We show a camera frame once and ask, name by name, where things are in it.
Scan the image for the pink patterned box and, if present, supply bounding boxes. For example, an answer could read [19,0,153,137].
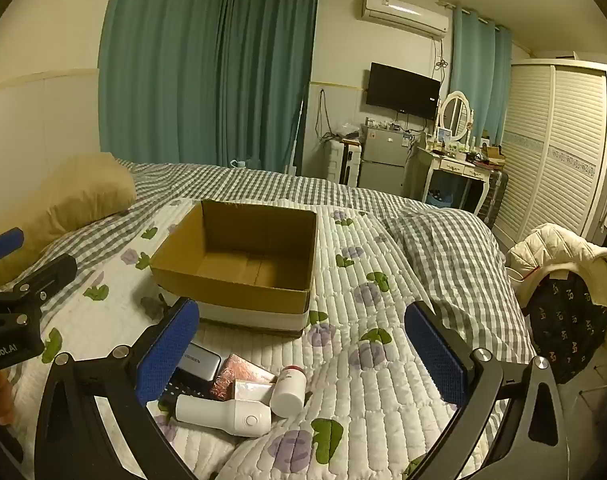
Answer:
[209,353,277,401]

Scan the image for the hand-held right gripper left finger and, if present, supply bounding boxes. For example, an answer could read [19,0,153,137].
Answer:
[34,297,201,480]

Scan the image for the white handheld device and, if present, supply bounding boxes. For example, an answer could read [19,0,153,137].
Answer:
[176,394,273,440]

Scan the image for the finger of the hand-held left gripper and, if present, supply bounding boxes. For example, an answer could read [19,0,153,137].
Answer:
[0,227,25,268]
[12,255,79,306]

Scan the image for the tan pillow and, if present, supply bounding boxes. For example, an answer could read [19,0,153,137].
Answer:
[0,152,138,291]

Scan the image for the white floral quilt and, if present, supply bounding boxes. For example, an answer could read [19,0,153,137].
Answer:
[13,197,514,480]

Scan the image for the cream puffer jacket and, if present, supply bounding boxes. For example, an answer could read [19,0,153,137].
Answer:
[506,222,607,321]

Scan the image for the silver small fridge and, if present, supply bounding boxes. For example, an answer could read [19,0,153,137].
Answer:
[358,125,424,198]

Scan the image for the black wall television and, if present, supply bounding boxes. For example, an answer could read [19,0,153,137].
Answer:
[366,62,441,121]

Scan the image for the small white box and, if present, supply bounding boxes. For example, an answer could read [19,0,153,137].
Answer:
[230,379,276,403]

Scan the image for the white louvred wardrobe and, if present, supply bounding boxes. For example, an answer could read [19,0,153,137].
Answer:
[493,57,607,246]

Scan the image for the black printed bag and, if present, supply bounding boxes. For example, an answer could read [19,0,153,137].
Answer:
[526,270,607,386]

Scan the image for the black remote control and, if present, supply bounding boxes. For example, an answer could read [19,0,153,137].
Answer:
[156,372,214,408]

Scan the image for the grey checked bed sheet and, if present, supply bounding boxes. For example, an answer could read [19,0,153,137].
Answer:
[33,160,434,311]

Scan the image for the grey power bank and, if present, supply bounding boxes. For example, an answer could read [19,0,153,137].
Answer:
[176,344,221,383]

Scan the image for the white mop pole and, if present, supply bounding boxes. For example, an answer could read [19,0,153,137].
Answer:
[289,100,305,175]

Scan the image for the grey checked duvet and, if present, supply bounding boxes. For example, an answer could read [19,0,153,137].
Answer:
[381,206,533,411]

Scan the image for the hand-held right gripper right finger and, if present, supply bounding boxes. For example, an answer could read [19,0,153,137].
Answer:
[404,301,567,480]

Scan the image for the dark wall cables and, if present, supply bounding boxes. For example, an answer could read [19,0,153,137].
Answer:
[317,89,335,142]

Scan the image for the narrow teal curtain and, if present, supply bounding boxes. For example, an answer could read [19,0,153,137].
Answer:
[448,7,513,146]

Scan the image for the white dressing table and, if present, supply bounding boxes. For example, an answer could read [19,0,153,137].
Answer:
[416,145,504,216]

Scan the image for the white oval mirror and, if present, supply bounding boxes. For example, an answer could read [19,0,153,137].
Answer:
[441,91,473,143]

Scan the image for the dark suitcase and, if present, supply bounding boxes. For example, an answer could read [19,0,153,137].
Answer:
[481,167,509,228]

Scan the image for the white red-capped pill bottle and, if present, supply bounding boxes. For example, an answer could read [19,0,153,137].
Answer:
[270,366,307,418]

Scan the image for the wide teal curtain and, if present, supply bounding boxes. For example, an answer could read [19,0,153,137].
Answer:
[98,0,231,166]
[218,0,320,178]

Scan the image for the white air conditioner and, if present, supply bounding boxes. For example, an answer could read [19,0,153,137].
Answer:
[361,0,450,38]

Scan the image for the brown cardboard box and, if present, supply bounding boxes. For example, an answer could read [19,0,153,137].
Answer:
[149,200,318,337]

